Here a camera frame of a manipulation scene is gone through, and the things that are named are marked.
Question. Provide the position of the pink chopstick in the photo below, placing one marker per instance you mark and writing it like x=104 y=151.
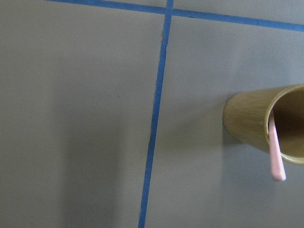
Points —
x=276 y=162

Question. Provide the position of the wooden bamboo cup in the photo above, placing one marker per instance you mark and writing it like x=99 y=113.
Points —
x=246 y=115

